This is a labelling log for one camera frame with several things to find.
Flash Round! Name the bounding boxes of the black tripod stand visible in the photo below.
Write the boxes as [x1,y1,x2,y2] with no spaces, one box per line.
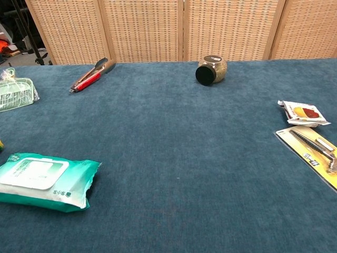
[10,0,51,66]

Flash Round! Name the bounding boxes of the glass jar with black lid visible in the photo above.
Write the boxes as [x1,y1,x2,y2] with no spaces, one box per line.
[195,55,228,86]

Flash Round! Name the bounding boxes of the green plastic dustpan in bag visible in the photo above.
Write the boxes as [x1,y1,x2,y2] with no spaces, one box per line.
[0,67,41,113]

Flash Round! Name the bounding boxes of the orange object on floor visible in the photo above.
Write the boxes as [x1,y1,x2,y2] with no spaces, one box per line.
[0,38,14,55]

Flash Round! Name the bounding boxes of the woven wooden folding screen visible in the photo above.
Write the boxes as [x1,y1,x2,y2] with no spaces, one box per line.
[25,0,337,65]

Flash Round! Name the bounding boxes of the teal wet wipes pack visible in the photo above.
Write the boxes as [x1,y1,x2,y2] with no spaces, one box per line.
[0,152,103,213]

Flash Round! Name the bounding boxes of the blue table cloth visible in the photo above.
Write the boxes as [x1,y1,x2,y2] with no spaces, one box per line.
[0,58,337,253]

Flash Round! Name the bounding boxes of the red-handled metal kitchen tongs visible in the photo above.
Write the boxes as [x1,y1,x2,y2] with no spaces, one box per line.
[68,57,116,93]

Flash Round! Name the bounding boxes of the razor on yellow card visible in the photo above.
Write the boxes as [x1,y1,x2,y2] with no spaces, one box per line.
[274,125,337,192]

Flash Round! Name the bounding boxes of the white snack packet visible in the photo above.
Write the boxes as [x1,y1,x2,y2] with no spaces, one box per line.
[277,100,331,128]

